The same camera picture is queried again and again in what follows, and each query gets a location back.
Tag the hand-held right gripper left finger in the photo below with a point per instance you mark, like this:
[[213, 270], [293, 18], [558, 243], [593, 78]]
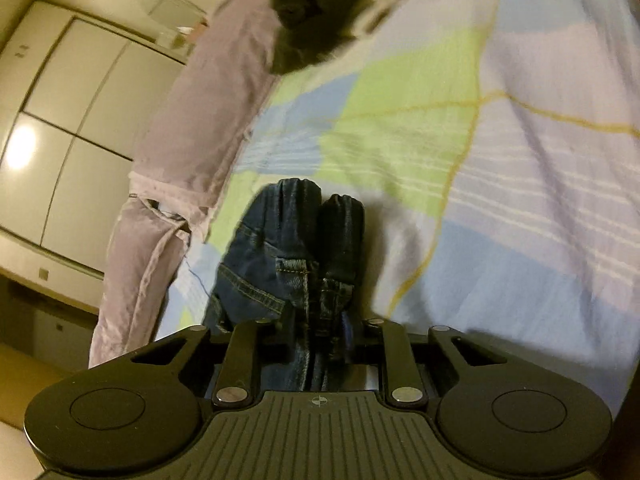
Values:
[[247, 345]]

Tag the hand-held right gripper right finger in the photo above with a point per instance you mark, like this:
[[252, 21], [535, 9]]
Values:
[[395, 355]]

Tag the blue denim jeans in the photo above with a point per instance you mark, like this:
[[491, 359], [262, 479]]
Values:
[[280, 240]]

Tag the checkered bed sheet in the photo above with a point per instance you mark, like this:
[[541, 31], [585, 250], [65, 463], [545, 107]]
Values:
[[475, 160]]

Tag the cream wardrobe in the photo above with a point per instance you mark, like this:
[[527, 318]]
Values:
[[75, 110]]

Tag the black garment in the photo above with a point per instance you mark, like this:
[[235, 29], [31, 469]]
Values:
[[300, 10]]

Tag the oval white-framed mirror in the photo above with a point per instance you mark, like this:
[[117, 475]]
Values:
[[170, 7]]

